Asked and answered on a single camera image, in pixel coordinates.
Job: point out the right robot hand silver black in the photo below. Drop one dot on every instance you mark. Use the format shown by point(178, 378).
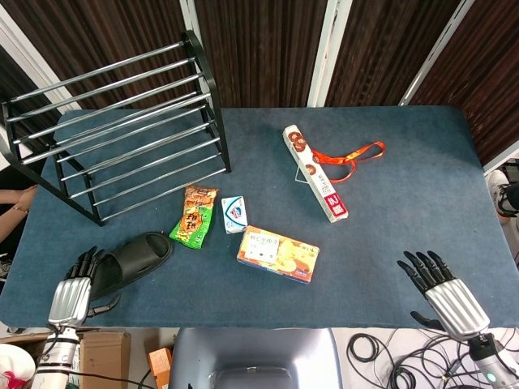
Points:
point(450, 297)

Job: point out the blue table cloth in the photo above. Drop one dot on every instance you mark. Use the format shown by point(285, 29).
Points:
point(365, 251)

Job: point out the small orange box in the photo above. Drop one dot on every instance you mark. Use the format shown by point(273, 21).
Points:
point(160, 364)

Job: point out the orange yellow biscuit box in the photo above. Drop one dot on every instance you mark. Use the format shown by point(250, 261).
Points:
point(279, 254)

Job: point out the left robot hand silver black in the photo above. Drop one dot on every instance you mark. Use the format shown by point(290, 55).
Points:
point(72, 297)

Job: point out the brown cardboard box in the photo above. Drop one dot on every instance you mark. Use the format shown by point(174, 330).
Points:
point(106, 358)

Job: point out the small white blue box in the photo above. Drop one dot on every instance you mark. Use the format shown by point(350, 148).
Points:
point(234, 214)

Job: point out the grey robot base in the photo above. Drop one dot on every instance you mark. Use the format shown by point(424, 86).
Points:
point(253, 358)

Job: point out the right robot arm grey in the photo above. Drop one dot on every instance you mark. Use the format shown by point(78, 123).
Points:
point(492, 360)

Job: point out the black slipper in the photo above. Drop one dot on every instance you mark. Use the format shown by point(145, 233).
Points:
point(131, 263)

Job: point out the white sneaker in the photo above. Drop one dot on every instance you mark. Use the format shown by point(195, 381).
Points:
point(499, 194)

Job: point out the green orange snack bag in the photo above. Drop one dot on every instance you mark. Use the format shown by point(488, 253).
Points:
point(193, 216)

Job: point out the long white foil box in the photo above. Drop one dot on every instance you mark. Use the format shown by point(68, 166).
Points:
point(314, 174)

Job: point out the white bag with red print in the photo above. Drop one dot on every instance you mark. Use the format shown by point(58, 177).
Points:
point(14, 366)

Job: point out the person's forearm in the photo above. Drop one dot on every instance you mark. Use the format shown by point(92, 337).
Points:
point(14, 210)

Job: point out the black metal shoe rack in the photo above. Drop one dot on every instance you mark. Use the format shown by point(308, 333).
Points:
point(117, 129)

